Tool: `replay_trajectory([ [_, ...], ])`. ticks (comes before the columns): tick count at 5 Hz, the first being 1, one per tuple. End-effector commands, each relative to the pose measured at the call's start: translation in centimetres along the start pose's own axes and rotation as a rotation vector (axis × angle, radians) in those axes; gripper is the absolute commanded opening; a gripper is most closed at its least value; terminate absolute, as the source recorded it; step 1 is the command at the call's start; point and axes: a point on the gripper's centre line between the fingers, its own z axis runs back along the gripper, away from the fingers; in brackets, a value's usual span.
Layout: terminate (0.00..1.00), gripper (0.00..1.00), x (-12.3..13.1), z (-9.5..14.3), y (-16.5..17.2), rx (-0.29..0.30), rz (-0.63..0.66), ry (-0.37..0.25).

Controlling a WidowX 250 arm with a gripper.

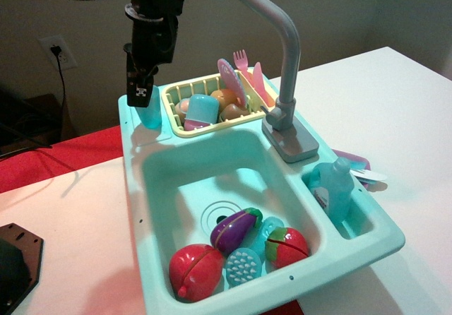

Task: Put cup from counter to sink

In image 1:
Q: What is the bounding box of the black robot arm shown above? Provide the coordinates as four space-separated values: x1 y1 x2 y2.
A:
123 0 184 107

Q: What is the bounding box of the pink toy plate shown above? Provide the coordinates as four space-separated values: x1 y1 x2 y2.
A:
217 59 247 107

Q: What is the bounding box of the blue toy soap bottle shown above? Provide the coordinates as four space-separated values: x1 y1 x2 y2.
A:
308 157 355 225

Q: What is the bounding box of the pink toy knife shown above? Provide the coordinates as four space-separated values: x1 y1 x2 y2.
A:
253 61 268 105

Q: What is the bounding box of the black power cable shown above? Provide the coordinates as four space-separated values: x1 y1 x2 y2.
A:
0 45 77 174

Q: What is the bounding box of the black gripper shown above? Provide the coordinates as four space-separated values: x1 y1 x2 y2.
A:
124 13 179 107

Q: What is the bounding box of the white toy spoon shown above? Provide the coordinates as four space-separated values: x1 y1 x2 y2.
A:
350 169 387 184

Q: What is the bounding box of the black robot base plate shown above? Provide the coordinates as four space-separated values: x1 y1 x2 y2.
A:
1 222 44 314

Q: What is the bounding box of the red toy strawberry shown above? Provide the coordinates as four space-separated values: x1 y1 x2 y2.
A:
265 227 309 268

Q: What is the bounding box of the teal toy sink unit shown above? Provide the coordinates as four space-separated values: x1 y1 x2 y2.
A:
118 74 405 314

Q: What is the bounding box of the blue toy scrub brush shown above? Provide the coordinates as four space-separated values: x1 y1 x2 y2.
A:
225 247 262 287

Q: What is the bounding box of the purple toy eggplant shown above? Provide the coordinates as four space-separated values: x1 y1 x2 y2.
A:
210 208 263 256

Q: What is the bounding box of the grey toy faucet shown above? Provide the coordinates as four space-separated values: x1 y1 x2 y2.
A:
240 0 319 163

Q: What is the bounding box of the red toy apple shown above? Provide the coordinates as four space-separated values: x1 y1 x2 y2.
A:
169 244 225 302

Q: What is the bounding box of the orange toy food piece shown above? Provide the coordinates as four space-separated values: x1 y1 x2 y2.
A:
210 88 237 112

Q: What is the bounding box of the pink toy fork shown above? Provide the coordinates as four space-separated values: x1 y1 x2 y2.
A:
233 49 253 85

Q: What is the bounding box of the red cloth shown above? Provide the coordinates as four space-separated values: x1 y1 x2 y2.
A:
1 126 123 193

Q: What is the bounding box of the tan toy food piece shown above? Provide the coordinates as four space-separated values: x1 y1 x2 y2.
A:
219 103 250 122

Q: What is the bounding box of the blue toy mug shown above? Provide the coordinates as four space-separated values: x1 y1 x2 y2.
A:
185 94 219 124

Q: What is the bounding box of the pink toy cup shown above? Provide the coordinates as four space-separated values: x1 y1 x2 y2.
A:
184 119 210 131

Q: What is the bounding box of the purple toy plate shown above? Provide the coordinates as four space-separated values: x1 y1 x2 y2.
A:
333 149 371 170

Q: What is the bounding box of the yellow dish rack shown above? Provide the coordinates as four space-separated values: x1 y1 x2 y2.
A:
161 69 277 138

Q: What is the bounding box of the translucent blue toy cup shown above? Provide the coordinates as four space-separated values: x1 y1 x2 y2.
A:
136 85 162 129

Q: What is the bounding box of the white wall outlet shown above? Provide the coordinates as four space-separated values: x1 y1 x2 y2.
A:
38 35 78 71

